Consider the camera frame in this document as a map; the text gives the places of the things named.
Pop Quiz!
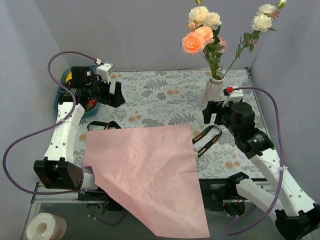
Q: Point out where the black ribbon gold lettering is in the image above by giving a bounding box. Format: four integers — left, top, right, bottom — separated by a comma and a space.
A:
86, 120, 223, 158

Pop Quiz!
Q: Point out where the pink rose flower stem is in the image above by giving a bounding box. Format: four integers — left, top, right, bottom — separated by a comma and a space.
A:
213, 37, 228, 75

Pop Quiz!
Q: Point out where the orange rose flower stem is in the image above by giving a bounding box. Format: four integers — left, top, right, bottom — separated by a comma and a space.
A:
180, 21, 218, 77

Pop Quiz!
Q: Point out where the purple pink wrapping paper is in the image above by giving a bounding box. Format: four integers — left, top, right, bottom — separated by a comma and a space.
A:
83, 124, 210, 239

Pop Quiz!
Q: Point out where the white rose flower stem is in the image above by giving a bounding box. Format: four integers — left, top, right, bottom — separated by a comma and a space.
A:
187, 0, 223, 76

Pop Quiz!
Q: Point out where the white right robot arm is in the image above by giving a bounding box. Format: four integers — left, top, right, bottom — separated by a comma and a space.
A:
202, 101, 320, 240

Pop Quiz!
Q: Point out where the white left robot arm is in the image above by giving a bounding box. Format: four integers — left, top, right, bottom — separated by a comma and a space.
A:
33, 81, 126, 200

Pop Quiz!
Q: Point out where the white ceramic vase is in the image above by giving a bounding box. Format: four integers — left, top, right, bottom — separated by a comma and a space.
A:
202, 71, 224, 109

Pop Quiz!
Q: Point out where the pink dragon fruit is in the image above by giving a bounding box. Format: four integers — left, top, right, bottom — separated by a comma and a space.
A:
85, 99, 98, 112

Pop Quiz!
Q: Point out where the teal plastic fruit tray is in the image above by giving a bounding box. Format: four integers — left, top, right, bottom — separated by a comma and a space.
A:
53, 64, 101, 119

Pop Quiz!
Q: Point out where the yellow mango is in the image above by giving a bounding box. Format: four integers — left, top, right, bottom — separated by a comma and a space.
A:
65, 72, 72, 83

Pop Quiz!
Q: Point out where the floral table mat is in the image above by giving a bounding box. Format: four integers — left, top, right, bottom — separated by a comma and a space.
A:
73, 69, 263, 179

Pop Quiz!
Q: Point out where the white tissue roll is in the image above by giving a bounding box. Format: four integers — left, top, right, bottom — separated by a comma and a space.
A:
26, 212, 67, 240

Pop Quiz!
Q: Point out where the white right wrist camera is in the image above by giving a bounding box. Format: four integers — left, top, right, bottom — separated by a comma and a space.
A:
222, 85, 244, 108

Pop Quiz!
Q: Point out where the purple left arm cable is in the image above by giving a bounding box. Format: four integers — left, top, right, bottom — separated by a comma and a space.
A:
2, 50, 126, 226

